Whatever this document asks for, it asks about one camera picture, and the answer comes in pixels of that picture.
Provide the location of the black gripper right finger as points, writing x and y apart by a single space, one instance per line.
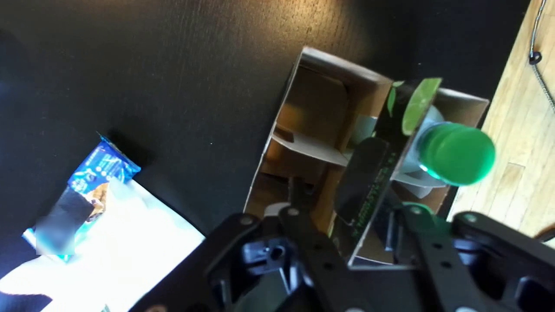
473 264

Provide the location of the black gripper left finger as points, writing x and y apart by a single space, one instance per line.
278 264

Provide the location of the green-capped bottle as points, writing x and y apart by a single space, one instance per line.
450 153

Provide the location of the green cardboard bottle carrier box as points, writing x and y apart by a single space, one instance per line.
337 144

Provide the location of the white paper napkin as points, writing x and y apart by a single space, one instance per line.
128 252

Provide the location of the blue snack packet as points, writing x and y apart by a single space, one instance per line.
82 202

